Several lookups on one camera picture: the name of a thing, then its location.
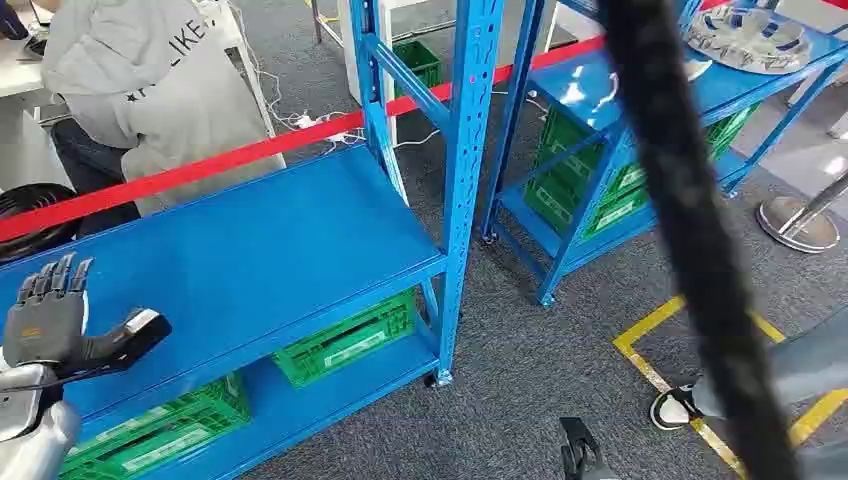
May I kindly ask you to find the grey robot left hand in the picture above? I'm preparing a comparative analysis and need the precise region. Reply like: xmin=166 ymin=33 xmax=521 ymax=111
xmin=1 ymin=252 xmax=174 ymax=386

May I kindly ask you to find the black round ribbed object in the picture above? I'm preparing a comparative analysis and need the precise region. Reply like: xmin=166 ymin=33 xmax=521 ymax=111
xmin=0 ymin=183 xmax=83 ymax=265

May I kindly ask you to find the green plastic crate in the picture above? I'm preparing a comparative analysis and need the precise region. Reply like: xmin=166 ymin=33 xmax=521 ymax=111
xmin=582 ymin=187 xmax=655 ymax=241
xmin=704 ymin=102 xmax=761 ymax=162
xmin=599 ymin=160 xmax=649 ymax=207
xmin=393 ymin=39 xmax=444 ymax=101
xmin=271 ymin=289 xmax=419 ymax=390
xmin=59 ymin=374 xmax=253 ymax=480
xmin=523 ymin=105 xmax=605 ymax=234

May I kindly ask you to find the red barrier belt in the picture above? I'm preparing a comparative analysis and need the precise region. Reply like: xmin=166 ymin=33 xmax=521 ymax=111
xmin=0 ymin=34 xmax=607 ymax=245

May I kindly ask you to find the blue metal shelf rack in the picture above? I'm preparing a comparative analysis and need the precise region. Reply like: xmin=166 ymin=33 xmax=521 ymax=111
xmin=0 ymin=0 xmax=506 ymax=480

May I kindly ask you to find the seated person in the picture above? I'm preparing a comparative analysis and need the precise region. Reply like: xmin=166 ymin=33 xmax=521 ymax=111
xmin=39 ymin=0 xmax=287 ymax=238

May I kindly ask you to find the black robot foot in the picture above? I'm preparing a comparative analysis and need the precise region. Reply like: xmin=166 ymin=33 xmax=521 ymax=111
xmin=559 ymin=417 xmax=621 ymax=480

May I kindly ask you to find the yellow floor tape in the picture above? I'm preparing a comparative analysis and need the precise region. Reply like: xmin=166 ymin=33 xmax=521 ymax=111
xmin=612 ymin=296 xmax=848 ymax=480

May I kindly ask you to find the blue rack with parts tray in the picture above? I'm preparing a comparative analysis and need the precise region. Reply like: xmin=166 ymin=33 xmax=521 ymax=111
xmin=480 ymin=0 xmax=848 ymax=309

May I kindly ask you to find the silver metal parts tray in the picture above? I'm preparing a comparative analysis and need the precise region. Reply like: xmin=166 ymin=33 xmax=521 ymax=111
xmin=685 ymin=2 xmax=815 ymax=76

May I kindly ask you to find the standing person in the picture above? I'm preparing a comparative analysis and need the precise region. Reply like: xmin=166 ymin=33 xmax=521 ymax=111
xmin=649 ymin=307 xmax=848 ymax=480

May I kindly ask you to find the white floor cable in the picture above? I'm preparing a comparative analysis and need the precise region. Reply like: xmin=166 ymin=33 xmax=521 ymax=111
xmin=228 ymin=6 xmax=443 ymax=158

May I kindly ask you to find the thick black braided cable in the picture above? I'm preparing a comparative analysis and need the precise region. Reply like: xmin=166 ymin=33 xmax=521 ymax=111
xmin=596 ymin=0 xmax=803 ymax=480

